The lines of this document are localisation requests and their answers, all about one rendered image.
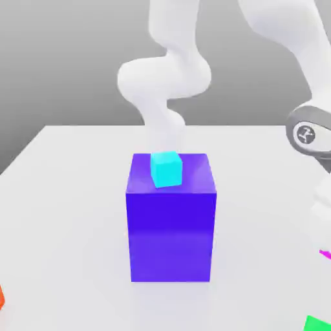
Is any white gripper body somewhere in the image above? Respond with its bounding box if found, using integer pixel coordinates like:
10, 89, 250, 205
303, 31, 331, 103
310, 200, 331, 248

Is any small cyan cube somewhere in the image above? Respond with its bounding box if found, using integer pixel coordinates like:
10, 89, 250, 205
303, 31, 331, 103
150, 151, 184, 189

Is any small green cube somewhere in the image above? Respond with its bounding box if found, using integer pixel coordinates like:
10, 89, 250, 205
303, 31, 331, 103
303, 315, 331, 331

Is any large blue box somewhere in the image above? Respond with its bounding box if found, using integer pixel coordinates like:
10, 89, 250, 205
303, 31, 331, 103
125, 153, 217, 283

